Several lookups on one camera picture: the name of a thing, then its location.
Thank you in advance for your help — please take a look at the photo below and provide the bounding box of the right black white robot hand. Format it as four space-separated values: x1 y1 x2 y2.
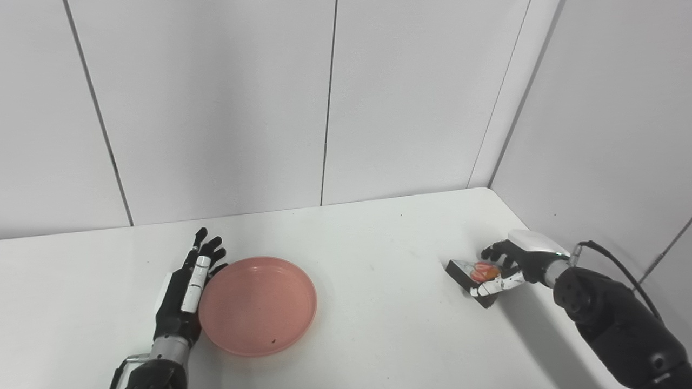
469 229 571 298

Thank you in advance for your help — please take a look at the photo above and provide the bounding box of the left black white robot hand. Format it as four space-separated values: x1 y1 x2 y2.
153 227 229 342

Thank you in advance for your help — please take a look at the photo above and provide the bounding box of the chocolate cake slice with fruit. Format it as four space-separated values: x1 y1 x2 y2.
445 259 514 309

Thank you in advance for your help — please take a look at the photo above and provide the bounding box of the pink round plate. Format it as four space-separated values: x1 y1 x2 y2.
198 257 318 357

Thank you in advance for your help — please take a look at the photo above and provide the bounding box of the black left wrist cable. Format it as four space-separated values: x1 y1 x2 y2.
110 354 149 389

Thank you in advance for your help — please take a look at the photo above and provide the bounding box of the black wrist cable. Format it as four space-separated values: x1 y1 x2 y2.
573 240 663 322
110 354 149 389

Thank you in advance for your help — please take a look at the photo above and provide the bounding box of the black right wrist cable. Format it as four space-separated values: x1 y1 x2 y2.
573 240 663 322

